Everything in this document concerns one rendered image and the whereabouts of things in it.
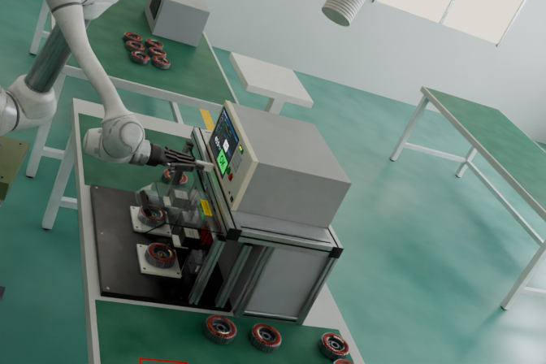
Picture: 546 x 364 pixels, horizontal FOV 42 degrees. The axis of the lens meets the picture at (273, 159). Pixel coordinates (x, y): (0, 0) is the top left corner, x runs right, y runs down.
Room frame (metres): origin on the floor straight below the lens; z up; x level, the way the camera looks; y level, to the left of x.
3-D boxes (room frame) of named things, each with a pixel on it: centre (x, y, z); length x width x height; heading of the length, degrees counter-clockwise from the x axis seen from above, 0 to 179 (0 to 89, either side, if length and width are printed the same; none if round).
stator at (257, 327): (2.04, -0.24, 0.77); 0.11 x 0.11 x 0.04
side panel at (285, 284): (2.18, -0.23, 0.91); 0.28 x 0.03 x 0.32; 117
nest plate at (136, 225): (2.39, 0.33, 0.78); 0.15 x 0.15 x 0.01; 27
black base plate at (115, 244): (2.29, 0.26, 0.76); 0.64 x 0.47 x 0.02; 27
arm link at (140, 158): (2.11, 0.41, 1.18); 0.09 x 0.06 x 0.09; 27
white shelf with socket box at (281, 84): (3.35, 0.18, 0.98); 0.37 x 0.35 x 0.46; 27
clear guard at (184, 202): (2.13, 0.19, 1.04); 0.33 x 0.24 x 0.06; 117
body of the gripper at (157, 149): (2.15, 0.35, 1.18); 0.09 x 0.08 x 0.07; 117
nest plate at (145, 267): (2.17, 0.22, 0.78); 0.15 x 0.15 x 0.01; 27
